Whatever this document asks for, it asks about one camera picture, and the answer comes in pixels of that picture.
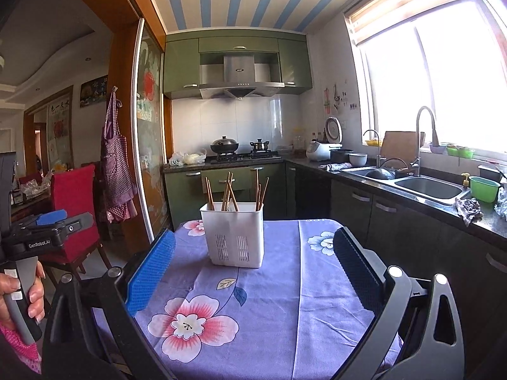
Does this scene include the person's left hand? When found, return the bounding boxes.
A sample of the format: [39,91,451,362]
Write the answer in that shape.
[0,259,48,331]

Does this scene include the red chair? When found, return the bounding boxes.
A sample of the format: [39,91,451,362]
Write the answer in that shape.
[40,164,112,287]

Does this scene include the pink sleeve forearm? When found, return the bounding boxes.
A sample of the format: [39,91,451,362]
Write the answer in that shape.
[1,324,41,374]

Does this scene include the green plastic basin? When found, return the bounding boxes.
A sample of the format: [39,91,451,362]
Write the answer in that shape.
[469,176,501,203]

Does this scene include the checkered hanging apron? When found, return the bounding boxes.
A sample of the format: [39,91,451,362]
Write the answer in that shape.
[100,86,138,223]

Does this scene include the steel range hood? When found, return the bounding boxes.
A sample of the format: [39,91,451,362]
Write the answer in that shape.
[198,53,285,99]

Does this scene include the black wok with lid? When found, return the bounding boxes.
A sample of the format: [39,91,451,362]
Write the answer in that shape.
[210,136,239,155]

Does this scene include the stainless steel sink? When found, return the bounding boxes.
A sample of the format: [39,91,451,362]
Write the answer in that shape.
[341,167,472,206]

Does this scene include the white rice cooker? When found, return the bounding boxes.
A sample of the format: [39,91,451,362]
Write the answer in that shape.
[306,117,343,162]

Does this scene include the green lower kitchen cabinets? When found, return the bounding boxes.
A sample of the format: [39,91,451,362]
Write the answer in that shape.
[163,159,334,230]

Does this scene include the wooden cutting board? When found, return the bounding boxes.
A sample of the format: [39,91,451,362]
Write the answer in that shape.
[381,130,418,163]

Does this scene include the green upper cabinets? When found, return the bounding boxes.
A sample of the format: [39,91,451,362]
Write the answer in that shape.
[163,28,313,99]

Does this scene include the purple floral tablecloth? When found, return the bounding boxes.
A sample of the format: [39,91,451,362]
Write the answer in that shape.
[135,219,374,379]

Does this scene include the small steel pot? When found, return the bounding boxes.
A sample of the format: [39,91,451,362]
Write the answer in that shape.
[250,138,270,153]

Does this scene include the white plastic utensil holder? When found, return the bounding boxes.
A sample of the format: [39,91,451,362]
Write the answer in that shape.
[200,202,265,269]

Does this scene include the black pot on counter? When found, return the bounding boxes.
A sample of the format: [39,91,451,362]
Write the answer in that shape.
[330,149,352,164]

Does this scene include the chrome kitchen faucet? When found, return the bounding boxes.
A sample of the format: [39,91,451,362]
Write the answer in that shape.
[411,106,439,177]

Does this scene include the leaning brown chopstick in holder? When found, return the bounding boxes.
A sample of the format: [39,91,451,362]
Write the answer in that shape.
[222,176,232,211]

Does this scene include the white bowl on counter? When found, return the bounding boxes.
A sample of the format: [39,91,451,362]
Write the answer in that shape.
[349,153,368,167]

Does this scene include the sliding glass door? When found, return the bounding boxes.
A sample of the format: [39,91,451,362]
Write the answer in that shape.
[131,18,169,242]

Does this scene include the plastic bag on counter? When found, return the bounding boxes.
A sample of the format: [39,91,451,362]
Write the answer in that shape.
[169,150,207,167]

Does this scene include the black gas stove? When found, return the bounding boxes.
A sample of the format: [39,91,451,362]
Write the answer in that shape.
[205,150,281,164]

